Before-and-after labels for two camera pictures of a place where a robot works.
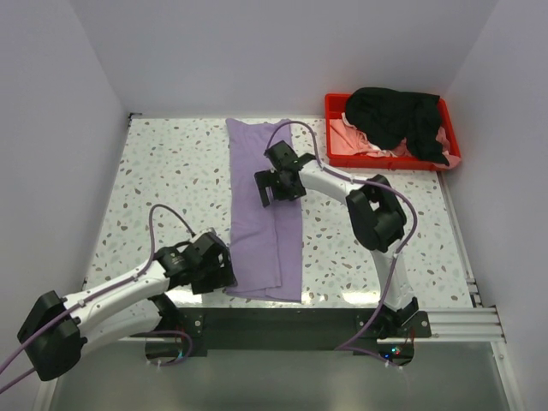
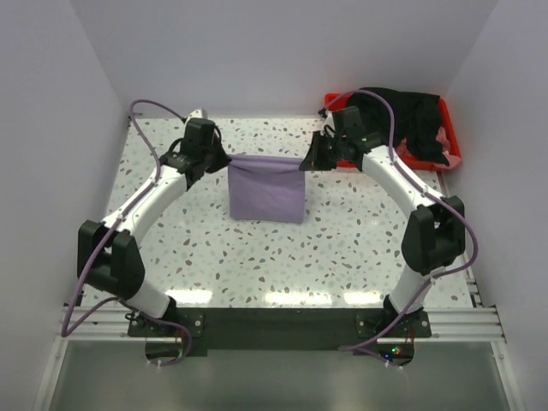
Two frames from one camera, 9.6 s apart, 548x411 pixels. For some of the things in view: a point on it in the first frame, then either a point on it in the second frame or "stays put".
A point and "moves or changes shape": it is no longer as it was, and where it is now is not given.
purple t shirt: x=265 y=241 moves or changes shape
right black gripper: x=266 y=178 → x=314 y=160
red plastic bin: x=336 y=104 stays put
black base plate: x=290 y=328 stays put
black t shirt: x=393 y=116 stays put
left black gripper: x=223 y=276 → x=223 y=159
